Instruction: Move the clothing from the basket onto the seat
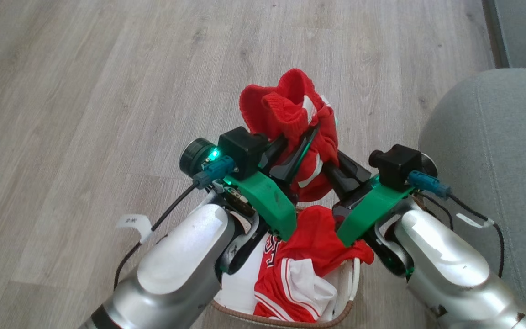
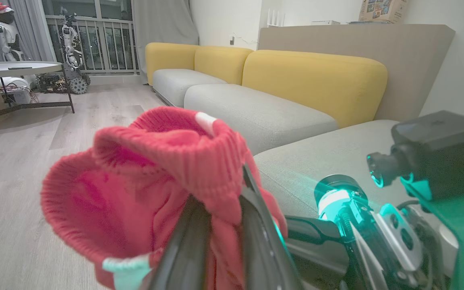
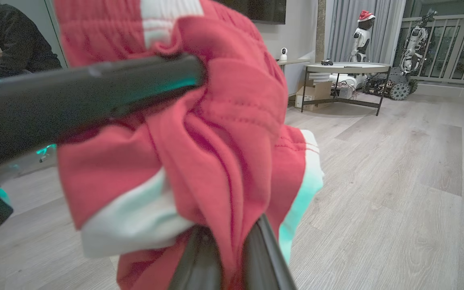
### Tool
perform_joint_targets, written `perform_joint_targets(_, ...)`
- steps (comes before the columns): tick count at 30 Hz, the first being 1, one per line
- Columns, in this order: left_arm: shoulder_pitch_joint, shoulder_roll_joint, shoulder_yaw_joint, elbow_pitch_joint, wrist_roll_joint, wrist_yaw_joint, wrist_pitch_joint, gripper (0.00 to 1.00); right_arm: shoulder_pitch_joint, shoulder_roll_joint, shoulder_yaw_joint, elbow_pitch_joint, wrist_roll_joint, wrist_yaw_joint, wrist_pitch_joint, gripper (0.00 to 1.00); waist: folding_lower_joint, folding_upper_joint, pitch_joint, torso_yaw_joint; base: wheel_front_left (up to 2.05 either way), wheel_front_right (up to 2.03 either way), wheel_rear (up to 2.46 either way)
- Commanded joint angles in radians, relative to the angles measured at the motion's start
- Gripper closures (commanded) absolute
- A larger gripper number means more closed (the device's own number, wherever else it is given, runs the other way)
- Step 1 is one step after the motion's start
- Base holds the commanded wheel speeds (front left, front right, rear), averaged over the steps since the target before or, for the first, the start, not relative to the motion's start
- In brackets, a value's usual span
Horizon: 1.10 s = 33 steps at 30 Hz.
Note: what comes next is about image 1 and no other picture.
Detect grey sofa section dark base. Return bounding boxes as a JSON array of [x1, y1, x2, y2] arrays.
[[482, 0, 526, 69]]

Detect white right cable tag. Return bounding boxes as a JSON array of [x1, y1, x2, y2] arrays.
[[455, 212, 495, 229]]

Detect teal right cable connector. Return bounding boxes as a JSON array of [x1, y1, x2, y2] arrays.
[[407, 170, 452, 199]]

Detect teal cable connector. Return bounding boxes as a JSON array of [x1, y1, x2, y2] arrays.
[[407, 170, 452, 199], [193, 155, 237, 190]]

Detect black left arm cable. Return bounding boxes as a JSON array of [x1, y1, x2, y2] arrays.
[[113, 182, 200, 291]]

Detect red white basketball jersey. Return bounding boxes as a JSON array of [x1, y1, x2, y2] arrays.
[[253, 205, 375, 323]]

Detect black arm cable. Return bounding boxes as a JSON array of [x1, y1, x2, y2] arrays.
[[446, 193, 506, 279], [113, 182, 200, 291]]

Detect cream laundry basket brown rim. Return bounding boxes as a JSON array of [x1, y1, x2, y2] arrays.
[[211, 207, 362, 328]]

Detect teal left cable connector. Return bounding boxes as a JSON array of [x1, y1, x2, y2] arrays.
[[193, 155, 237, 190]]

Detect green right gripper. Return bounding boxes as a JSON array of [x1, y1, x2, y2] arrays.
[[321, 150, 415, 248]]

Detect grey sofa seat cushion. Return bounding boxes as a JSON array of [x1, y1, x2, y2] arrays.
[[418, 68, 526, 329]]

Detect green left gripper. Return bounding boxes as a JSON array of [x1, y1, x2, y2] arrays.
[[222, 123, 321, 242]]

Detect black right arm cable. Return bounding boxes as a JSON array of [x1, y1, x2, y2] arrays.
[[446, 193, 506, 279]]

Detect white left cable tag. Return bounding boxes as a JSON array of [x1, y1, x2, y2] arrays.
[[116, 213, 153, 244]]

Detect white cable tag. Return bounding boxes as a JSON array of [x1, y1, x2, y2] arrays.
[[455, 212, 495, 229], [116, 213, 153, 244]]

